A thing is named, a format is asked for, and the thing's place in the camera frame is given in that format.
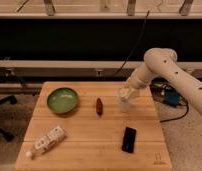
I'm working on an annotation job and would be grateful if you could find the black floor cable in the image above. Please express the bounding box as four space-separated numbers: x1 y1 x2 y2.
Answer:
150 81 190 124

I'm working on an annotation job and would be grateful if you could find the black office chair base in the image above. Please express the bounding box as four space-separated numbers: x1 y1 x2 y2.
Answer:
0 64 19 142

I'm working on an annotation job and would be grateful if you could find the red chili pepper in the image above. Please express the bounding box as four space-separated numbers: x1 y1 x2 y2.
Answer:
96 98 103 115

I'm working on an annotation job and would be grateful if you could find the green ceramic bowl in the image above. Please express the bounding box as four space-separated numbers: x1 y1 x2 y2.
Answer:
47 87 79 115

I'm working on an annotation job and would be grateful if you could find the black rectangular phone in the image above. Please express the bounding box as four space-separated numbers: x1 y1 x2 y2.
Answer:
122 127 136 153

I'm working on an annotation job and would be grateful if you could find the wooden cutting board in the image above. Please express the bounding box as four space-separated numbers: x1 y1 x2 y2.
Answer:
15 82 172 171

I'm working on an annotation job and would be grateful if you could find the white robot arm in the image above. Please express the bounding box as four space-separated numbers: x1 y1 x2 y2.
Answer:
118 48 202 116

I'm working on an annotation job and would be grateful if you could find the black hanging cable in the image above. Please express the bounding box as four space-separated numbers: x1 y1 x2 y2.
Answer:
112 9 151 78

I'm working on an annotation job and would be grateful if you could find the translucent white cup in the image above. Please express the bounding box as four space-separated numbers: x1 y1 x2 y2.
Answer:
119 94 131 113

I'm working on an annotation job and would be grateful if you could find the blue power box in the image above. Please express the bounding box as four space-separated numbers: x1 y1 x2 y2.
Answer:
164 90 180 106

